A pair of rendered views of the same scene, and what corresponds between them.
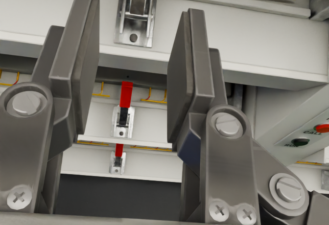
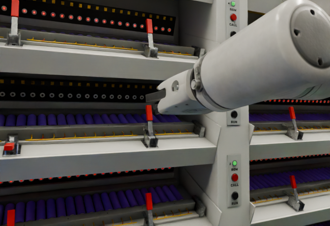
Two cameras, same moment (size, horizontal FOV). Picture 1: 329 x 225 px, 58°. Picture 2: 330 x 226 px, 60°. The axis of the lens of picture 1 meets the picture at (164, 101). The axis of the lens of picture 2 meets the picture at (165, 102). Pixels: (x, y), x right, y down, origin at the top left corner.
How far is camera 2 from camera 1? 0.50 m
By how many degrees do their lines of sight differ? 63
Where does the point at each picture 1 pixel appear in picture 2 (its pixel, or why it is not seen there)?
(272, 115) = (214, 184)
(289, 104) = (215, 171)
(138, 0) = (151, 131)
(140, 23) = (151, 144)
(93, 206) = not seen: outside the picture
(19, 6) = (113, 146)
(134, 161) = not seen: outside the picture
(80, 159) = not seen: outside the picture
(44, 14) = (122, 147)
